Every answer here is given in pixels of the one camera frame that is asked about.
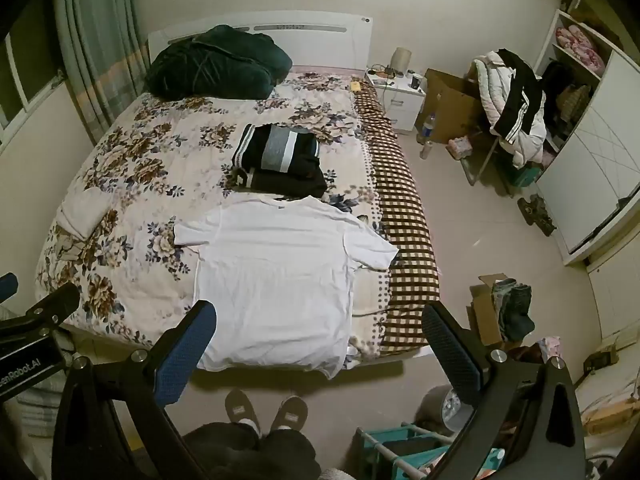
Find chair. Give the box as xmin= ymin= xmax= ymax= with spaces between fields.
xmin=460 ymin=127 xmax=523 ymax=197

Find teal bin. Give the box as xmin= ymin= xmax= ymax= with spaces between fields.
xmin=509 ymin=162 xmax=544 ymax=189

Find white striped sack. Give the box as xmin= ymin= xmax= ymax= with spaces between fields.
xmin=0 ymin=374 xmax=67 ymax=443

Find green curtain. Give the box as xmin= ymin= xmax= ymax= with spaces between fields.
xmin=51 ymin=0 xmax=152 ymax=147

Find person's legs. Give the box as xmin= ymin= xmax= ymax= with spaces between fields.
xmin=181 ymin=421 xmax=322 ymax=480

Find brown slipper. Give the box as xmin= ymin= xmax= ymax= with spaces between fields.
xmin=270 ymin=395 xmax=309 ymax=434
xmin=224 ymin=388 xmax=261 ymax=434

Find white wardrobe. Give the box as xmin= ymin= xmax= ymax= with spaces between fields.
xmin=531 ymin=7 xmax=640 ymax=267

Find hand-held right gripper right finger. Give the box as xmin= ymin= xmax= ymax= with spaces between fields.
xmin=421 ymin=302 xmax=587 ymax=480

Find dark green grey sock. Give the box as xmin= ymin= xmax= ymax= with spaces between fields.
xmin=232 ymin=123 xmax=322 ymax=176

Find black jacket with white stripes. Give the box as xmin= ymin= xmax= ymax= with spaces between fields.
xmin=492 ymin=48 xmax=547 ymax=147

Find large cardboard box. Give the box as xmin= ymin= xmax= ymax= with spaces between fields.
xmin=414 ymin=67 xmax=490 ymax=144

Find cream striped cloth pile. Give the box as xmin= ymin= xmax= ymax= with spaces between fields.
xmin=472 ymin=50 xmax=549 ymax=169

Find folded white cloth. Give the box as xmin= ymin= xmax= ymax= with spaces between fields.
xmin=56 ymin=187 xmax=110 ymax=241

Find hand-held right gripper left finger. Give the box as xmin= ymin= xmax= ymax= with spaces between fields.
xmin=52 ymin=301 xmax=218 ymax=480

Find brown checkered bed sheet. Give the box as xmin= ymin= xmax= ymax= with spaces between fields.
xmin=350 ymin=80 xmax=442 ymax=361

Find beige table lamp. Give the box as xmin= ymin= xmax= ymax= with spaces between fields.
xmin=391 ymin=47 xmax=412 ymax=77

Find woven basket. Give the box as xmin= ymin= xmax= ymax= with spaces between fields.
xmin=556 ymin=84 xmax=594 ymax=122

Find small cardboard box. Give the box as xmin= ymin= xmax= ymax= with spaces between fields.
xmin=467 ymin=272 xmax=536 ymax=347

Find white t-shirt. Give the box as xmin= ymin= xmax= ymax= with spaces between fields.
xmin=172 ymin=195 xmax=401 ymax=378

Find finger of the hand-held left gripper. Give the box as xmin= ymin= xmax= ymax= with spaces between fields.
xmin=0 ymin=273 xmax=19 ymax=307

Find floral quilt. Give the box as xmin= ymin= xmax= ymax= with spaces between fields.
xmin=35 ymin=67 xmax=401 ymax=376

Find dark folded clothes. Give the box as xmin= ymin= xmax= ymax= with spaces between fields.
xmin=492 ymin=279 xmax=536 ymax=342

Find teal storage rack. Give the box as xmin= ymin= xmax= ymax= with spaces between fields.
xmin=354 ymin=422 xmax=507 ymax=480

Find white nightstand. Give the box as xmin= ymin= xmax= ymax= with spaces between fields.
xmin=364 ymin=67 xmax=429 ymax=134

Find dark green duvet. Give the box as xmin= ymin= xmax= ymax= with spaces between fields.
xmin=145 ymin=25 xmax=294 ymax=102

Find dark shoes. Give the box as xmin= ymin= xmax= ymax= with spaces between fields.
xmin=517 ymin=193 xmax=557 ymax=237

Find pink tissue pack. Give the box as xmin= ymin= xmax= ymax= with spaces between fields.
xmin=446 ymin=137 xmax=474 ymax=159

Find window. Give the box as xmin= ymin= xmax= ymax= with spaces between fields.
xmin=0 ymin=22 xmax=67 ymax=132

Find pink folded blanket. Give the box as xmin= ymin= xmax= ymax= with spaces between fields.
xmin=555 ymin=25 xmax=599 ymax=74

